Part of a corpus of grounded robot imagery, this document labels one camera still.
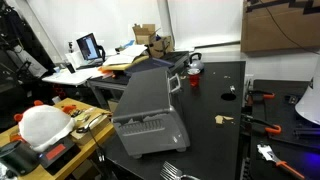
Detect red plastic cup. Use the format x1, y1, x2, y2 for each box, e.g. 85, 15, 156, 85
187, 68, 202, 88

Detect shallow wooden box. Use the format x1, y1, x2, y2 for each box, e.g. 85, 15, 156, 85
69, 111, 112, 147

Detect open laptop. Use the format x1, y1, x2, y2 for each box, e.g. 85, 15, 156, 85
75, 32, 105, 68

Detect thin black cable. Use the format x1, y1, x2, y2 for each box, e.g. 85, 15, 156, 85
258, 0, 320, 56

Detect black headphones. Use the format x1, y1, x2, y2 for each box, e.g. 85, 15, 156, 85
96, 44, 107, 63

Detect yellow foam board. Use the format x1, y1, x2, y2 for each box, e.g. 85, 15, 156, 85
99, 54, 150, 72

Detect black metal utensil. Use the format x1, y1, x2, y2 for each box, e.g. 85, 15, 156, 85
75, 113, 111, 134

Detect printed cardboard box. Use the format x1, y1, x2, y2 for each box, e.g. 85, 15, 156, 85
148, 34, 175, 59

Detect grey kettle with black handle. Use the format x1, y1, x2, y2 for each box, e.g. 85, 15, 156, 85
188, 52, 205, 72

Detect open plain cardboard box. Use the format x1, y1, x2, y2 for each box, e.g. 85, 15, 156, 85
132, 23, 158, 46

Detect silver headed clamp, orange handle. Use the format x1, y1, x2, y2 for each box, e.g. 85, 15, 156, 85
256, 143, 306, 180

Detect white desk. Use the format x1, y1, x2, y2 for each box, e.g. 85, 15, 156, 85
41, 65, 104, 87

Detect silver metal fork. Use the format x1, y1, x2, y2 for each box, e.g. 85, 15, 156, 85
159, 160, 201, 180

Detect grey toaster oven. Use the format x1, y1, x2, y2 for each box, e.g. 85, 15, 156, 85
111, 66, 192, 160

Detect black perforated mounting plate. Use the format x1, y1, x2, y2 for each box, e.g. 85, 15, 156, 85
248, 78, 320, 180

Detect black clamp with orange handle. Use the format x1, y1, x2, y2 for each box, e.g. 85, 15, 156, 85
245, 89, 276, 104
241, 113, 283, 136

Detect wooden table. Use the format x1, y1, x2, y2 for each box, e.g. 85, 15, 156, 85
0, 97, 116, 180

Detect black hanging jacket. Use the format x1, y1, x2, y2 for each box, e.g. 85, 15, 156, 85
0, 0, 57, 73

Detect white paper pile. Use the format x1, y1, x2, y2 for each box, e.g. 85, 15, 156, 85
102, 44, 149, 66

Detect black scale with orange display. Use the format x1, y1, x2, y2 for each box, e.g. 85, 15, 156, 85
35, 135, 82, 170

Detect large brown cardboard sheet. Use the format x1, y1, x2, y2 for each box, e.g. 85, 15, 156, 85
240, 0, 320, 54

